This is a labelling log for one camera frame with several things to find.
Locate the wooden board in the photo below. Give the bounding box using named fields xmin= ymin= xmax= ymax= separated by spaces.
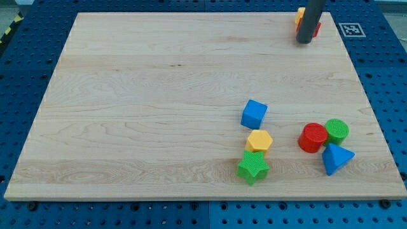
xmin=4 ymin=12 xmax=406 ymax=202

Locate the blue cube block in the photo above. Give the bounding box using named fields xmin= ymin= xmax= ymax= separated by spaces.
xmin=240 ymin=99 xmax=268 ymax=130

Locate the yellow hexagon block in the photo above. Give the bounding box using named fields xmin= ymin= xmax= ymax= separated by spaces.
xmin=245 ymin=130 xmax=273 ymax=154

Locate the green star block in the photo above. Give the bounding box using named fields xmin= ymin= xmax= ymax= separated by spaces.
xmin=236 ymin=149 xmax=270 ymax=186

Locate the red cylinder block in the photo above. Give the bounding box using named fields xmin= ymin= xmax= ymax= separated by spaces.
xmin=298 ymin=123 xmax=328 ymax=153

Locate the green cylinder block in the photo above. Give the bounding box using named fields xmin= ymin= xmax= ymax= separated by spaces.
xmin=323 ymin=118 xmax=349 ymax=146

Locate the blue triangle block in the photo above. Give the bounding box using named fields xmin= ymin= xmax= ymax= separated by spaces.
xmin=322 ymin=143 xmax=355 ymax=176

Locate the yellow block at top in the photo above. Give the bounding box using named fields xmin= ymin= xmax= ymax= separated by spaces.
xmin=294 ymin=7 xmax=305 ymax=25

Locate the red block at top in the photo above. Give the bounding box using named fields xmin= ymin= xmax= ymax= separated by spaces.
xmin=296 ymin=17 xmax=322 ymax=38

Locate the white fiducial marker tag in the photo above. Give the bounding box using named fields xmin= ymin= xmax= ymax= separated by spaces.
xmin=339 ymin=22 xmax=366 ymax=38

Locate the black bolt left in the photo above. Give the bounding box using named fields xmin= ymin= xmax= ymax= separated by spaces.
xmin=27 ymin=202 xmax=38 ymax=212

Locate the black bolt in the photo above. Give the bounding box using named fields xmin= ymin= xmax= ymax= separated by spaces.
xmin=379 ymin=199 xmax=392 ymax=209
xmin=27 ymin=202 xmax=38 ymax=212

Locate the black bolt right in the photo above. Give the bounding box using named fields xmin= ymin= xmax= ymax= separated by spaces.
xmin=379 ymin=199 xmax=392 ymax=209

